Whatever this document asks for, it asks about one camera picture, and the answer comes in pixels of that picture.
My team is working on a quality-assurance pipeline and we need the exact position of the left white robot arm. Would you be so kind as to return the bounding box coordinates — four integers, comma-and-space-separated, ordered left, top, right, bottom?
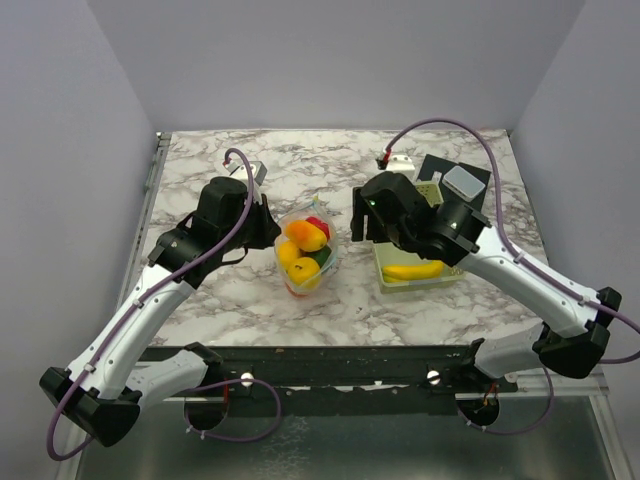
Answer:
39, 177, 280, 447

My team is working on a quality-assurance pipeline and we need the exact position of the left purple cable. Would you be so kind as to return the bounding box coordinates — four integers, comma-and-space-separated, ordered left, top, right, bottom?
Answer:
45, 147, 254, 461

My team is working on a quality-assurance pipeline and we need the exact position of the white grey small box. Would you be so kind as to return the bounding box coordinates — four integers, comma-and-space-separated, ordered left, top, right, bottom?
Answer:
442, 165, 486, 202

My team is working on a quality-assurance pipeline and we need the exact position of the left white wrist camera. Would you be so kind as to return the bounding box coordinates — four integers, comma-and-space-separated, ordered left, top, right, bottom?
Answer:
230, 161, 267, 188

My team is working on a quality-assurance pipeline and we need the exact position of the yellow toy lemon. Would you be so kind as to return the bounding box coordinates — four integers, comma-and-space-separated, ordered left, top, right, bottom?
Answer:
277, 241, 303, 269
287, 257, 320, 290

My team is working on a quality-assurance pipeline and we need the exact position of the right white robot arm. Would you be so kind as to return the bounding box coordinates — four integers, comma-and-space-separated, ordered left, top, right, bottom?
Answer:
351, 171, 621, 391

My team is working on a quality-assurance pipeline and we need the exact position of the black square mat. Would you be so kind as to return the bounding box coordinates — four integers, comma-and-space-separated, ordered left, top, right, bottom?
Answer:
416, 155, 491, 211

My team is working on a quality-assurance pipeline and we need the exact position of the yellow toy banana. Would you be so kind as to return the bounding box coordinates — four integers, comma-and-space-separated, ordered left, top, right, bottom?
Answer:
381, 261, 445, 283

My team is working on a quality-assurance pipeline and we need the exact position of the orange yellow toy mango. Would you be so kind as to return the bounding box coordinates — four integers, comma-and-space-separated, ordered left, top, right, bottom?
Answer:
285, 220, 328, 252

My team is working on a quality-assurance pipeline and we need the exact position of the green toy avocado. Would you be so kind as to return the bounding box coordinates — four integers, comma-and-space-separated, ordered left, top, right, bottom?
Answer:
309, 245, 332, 267

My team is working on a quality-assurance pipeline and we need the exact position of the black metal base rail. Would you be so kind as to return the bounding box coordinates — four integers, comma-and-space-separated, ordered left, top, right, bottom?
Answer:
102, 343, 581, 416

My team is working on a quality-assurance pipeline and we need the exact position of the green perforated plastic basket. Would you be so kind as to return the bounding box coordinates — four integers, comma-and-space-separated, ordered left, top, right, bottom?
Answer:
372, 180, 467, 296

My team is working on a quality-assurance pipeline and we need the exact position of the red toy apple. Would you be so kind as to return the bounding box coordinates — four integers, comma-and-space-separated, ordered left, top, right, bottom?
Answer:
306, 216, 331, 240

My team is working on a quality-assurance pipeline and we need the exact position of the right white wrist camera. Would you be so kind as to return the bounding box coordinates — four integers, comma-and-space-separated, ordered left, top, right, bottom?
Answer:
376, 154, 415, 177

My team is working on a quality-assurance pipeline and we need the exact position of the clear zip top bag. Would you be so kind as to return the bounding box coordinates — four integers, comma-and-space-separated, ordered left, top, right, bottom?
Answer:
274, 196, 339, 292

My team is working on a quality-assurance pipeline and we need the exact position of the orange toy orange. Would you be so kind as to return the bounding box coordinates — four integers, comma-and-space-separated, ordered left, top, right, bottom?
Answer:
285, 283, 314, 298

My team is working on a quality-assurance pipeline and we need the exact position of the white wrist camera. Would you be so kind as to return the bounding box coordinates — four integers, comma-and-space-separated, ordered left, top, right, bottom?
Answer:
230, 161, 267, 188
376, 154, 415, 177

